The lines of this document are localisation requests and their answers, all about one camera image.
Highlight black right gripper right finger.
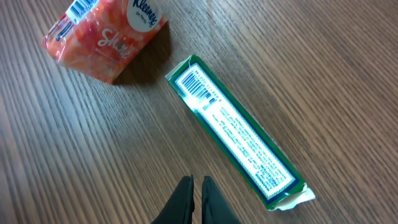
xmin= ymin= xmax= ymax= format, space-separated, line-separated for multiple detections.
xmin=201 ymin=176 xmax=241 ymax=224

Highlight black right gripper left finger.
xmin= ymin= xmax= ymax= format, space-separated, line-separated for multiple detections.
xmin=152 ymin=175 xmax=195 ymax=224

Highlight dark green small box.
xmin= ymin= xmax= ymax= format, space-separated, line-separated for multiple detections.
xmin=166 ymin=55 xmax=316 ymax=211

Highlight orange small box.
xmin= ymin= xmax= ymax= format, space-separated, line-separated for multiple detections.
xmin=41 ymin=0 xmax=167 ymax=83

